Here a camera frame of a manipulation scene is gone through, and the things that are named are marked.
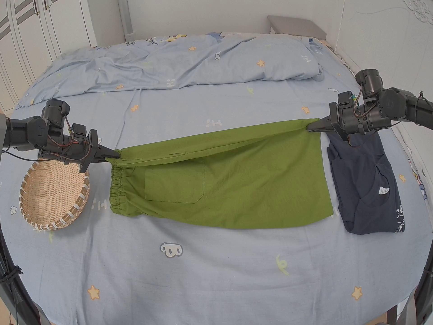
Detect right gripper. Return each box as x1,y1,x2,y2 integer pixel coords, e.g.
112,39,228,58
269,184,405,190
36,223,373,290
329,102,383,147

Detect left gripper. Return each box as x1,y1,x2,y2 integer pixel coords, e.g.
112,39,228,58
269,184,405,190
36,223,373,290
50,129,103,174

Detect green shorts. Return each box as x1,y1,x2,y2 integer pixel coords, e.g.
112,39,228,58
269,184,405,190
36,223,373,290
108,118,334,230

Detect round woven basket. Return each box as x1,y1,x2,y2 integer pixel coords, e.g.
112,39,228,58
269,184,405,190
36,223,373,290
19,159,91,231

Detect dark blue T-shirt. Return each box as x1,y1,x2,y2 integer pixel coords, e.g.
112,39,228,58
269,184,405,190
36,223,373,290
326,131,406,235

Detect grey bedside table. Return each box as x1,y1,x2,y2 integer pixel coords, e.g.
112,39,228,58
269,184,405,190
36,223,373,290
267,15,327,41

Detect pale blue quilt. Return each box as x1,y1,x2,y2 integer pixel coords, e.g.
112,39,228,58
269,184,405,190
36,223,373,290
15,31,327,109

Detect white wardrobe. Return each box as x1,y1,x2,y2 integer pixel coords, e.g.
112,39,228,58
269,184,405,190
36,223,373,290
0,0,99,112

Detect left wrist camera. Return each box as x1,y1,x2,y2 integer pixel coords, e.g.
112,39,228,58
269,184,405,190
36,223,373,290
71,124,88,145

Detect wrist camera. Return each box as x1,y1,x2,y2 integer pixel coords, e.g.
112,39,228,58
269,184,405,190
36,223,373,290
338,92,357,109
71,124,88,145

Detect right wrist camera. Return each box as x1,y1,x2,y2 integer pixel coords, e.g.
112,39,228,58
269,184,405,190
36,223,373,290
338,92,357,109

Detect white cable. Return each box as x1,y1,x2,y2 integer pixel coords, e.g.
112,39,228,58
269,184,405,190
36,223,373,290
336,0,349,51

